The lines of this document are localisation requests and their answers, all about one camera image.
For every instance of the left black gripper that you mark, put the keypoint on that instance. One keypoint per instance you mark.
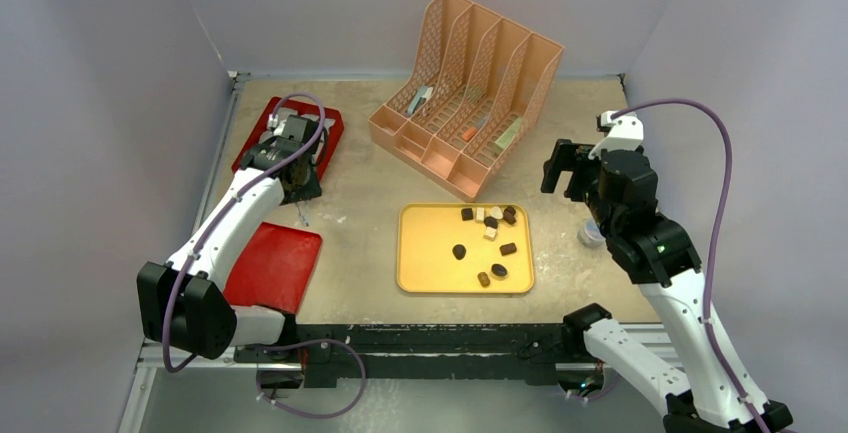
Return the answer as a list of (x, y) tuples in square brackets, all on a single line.
[(310, 190)]

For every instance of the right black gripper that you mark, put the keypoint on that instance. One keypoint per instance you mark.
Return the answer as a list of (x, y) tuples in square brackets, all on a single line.
[(573, 169)]

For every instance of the red box lid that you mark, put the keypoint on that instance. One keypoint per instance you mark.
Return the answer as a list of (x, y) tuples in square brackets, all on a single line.
[(274, 269)]

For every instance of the metal tongs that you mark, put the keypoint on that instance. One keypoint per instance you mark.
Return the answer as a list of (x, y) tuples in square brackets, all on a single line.
[(303, 214)]

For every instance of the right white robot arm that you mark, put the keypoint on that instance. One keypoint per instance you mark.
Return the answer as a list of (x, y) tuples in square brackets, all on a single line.
[(710, 391)]

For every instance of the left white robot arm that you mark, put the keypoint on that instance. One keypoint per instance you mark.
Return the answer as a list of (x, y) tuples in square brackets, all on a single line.
[(181, 301)]

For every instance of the red chocolate box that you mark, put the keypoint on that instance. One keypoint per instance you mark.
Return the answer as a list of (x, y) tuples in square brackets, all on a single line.
[(334, 127)]

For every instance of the dark leaf chocolate centre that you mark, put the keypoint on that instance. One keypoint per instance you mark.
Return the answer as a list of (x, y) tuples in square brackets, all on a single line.
[(491, 222)]

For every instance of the brown bar chocolate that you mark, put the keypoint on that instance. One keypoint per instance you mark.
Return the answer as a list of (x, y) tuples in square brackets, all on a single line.
[(508, 249)]

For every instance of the white diamond chocolate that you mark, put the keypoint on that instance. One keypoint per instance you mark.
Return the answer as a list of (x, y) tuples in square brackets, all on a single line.
[(490, 233)]

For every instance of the dark oval chocolate right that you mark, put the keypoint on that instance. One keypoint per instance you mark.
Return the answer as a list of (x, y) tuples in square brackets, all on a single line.
[(499, 270)]

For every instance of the dark heart chocolate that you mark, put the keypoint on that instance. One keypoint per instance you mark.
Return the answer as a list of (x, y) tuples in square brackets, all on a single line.
[(459, 251)]

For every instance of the milk ribbed chocolate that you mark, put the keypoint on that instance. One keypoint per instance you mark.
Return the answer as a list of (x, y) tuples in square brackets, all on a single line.
[(483, 279)]

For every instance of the small clear cup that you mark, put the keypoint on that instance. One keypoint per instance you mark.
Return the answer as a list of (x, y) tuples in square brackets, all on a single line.
[(590, 235)]

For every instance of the orange file organizer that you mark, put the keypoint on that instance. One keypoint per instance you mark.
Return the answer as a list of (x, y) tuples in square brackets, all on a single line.
[(478, 85)]

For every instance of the yellow tray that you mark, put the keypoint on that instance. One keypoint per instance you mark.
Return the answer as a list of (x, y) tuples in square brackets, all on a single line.
[(428, 231)]

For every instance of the black base frame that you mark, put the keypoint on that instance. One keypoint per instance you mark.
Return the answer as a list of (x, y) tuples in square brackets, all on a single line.
[(538, 354)]

